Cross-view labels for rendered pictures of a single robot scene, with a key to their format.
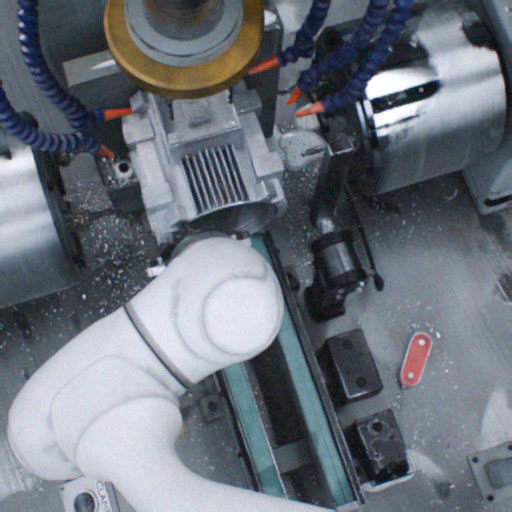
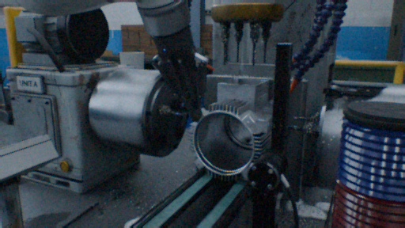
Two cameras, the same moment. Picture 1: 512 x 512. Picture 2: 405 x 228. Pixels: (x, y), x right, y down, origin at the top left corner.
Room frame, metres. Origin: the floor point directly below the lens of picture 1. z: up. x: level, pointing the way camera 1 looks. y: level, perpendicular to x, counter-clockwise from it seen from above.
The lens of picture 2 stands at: (-0.10, -0.48, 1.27)
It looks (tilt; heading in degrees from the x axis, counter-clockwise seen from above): 14 degrees down; 49
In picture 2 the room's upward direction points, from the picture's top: straight up
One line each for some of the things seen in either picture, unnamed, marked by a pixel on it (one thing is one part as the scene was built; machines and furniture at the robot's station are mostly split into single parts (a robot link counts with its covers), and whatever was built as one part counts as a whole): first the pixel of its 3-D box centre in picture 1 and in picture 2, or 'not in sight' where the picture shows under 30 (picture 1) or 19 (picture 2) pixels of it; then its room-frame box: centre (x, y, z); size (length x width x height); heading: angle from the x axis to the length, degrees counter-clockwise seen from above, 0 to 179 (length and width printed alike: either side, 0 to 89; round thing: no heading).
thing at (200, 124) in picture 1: (193, 110); (243, 95); (0.56, 0.10, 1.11); 0.12 x 0.11 x 0.07; 22
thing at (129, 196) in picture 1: (127, 181); not in sight; (0.55, 0.21, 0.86); 0.07 x 0.06 x 0.12; 113
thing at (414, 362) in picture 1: (415, 359); not in sight; (0.31, -0.26, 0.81); 0.09 x 0.03 x 0.02; 163
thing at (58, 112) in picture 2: not in sight; (73, 117); (0.30, 0.63, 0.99); 0.35 x 0.31 x 0.37; 113
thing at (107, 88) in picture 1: (174, 83); (255, 132); (0.67, 0.14, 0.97); 0.30 x 0.11 x 0.34; 113
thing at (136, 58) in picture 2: not in sight; (131, 66); (1.37, 2.13, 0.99); 0.24 x 0.22 x 0.24; 120
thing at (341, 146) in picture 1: (329, 187); (280, 107); (0.46, -0.09, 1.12); 0.04 x 0.03 x 0.26; 23
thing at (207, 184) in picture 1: (203, 164); (236, 132); (0.52, 0.08, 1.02); 0.20 x 0.19 x 0.19; 22
